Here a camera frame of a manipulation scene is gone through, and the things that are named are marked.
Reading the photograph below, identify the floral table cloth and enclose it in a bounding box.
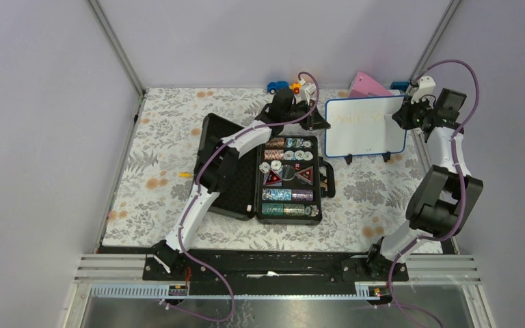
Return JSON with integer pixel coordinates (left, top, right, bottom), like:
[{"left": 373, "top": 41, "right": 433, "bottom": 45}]
[{"left": 101, "top": 88, "right": 425, "bottom": 252}]

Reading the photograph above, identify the clear dealer button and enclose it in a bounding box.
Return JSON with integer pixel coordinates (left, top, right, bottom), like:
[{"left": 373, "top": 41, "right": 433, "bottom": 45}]
[{"left": 281, "top": 165, "right": 296, "bottom": 181}]

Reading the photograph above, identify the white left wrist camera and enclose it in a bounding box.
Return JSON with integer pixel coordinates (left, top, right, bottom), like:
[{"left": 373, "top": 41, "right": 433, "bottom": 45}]
[{"left": 298, "top": 79, "right": 317, "bottom": 103}]

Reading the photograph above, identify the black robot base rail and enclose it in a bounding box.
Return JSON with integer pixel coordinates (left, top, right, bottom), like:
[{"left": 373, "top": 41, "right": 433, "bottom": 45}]
[{"left": 142, "top": 244, "right": 409, "bottom": 296}]

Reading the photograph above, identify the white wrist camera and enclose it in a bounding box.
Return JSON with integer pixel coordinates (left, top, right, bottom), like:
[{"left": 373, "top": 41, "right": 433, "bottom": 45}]
[
  {"left": 407, "top": 75, "right": 436, "bottom": 104},
  {"left": 298, "top": 79, "right": 317, "bottom": 103}
]

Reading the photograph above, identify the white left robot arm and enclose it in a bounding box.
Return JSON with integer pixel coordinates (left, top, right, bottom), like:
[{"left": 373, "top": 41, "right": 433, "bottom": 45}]
[{"left": 152, "top": 87, "right": 319, "bottom": 281}]

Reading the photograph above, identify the red triangle all-in marker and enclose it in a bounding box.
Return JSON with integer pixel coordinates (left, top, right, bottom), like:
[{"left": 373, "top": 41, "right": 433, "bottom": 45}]
[{"left": 263, "top": 170, "right": 283, "bottom": 187}]

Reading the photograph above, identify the blue block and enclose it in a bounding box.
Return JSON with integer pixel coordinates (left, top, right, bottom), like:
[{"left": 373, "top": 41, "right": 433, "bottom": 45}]
[{"left": 390, "top": 81, "right": 410, "bottom": 92}]

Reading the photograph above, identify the orange toy car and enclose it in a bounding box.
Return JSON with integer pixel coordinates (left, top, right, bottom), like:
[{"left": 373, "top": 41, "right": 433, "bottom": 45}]
[{"left": 289, "top": 83, "right": 301, "bottom": 94}]

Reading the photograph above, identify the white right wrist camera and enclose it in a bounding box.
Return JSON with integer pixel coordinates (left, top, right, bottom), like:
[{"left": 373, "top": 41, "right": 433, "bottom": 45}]
[{"left": 407, "top": 75, "right": 436, "bottom": 104}]

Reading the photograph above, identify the blue framed whiteboard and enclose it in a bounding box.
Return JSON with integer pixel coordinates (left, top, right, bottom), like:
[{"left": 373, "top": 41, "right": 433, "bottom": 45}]
[{"left": 324, "top": 95, "right": 407, "bottom": 158}]

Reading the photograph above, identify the pink box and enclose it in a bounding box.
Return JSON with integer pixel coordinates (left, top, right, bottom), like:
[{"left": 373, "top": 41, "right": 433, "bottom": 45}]
[{"left": 347, "top": 71, "right": 394, "bottom": 98}]

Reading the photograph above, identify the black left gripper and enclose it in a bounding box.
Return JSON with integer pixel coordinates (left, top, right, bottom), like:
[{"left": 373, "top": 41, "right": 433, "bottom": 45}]
[{"left": 280, "top": 99, "right": 328, "bottom": 131}]

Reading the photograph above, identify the blue toy car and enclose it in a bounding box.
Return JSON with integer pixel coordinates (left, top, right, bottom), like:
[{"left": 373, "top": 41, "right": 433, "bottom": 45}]
[{"left": 267, "top": 81, "right": 290, "bottom": 94}]

